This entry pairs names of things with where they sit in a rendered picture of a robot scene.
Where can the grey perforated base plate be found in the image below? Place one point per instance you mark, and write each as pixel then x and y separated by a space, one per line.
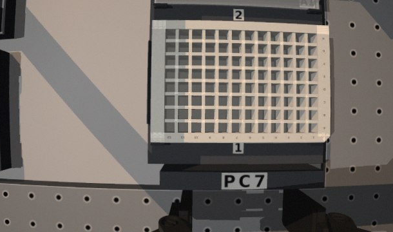
pixel 359 172

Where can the white well plate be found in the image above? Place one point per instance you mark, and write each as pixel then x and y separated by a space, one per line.
pixel 251 96

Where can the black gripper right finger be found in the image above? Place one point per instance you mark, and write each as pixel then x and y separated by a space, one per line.
pixel 301 213

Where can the grey multi-well plate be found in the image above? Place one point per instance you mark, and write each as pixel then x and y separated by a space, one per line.
pixel 280 4

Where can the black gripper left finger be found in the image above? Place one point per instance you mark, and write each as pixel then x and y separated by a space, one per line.
pixel 180 217

